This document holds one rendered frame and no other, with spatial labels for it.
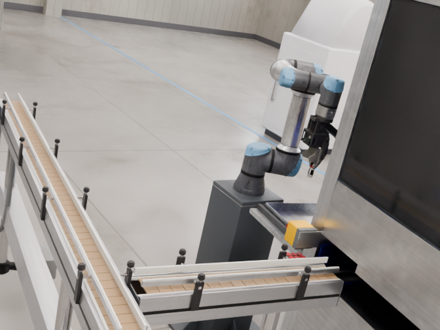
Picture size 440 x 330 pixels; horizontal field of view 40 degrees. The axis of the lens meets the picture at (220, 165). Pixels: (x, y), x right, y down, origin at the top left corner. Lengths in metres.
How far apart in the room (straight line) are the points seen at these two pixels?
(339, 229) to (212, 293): 0.50
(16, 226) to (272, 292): 1.30
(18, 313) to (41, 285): 0.82
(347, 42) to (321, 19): 0.37
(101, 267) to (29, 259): 0.79
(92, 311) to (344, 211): 0.85
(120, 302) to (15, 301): 1.67
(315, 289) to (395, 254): 0.28
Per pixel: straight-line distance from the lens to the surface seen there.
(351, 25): 6.35
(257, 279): 1.85
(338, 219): 1.99
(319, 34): 6.41
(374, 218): 1.87
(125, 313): 1.58
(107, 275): 1.72
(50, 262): 2.53
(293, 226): 2.03
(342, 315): 2.01
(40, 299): 2.28
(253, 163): 2.79
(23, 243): 2.62
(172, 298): 1.68
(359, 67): 1.95
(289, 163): 2.81
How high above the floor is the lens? 1.82
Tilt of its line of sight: 19 degrees down
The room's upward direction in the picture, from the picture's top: 13 degrees clockwise
